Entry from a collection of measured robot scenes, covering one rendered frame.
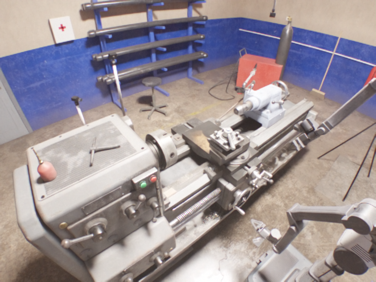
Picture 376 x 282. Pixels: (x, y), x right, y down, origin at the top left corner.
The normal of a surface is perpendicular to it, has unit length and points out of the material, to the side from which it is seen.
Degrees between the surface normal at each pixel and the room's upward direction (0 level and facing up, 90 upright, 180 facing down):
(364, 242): 90
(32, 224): 46
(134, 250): 32
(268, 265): 0
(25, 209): 0
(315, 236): 0
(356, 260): 90
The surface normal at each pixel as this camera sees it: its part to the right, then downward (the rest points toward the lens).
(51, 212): 0.44, -0.20
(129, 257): 0.33, -0.39
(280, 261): 0.00, -0.77
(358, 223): -0.84, 0.44
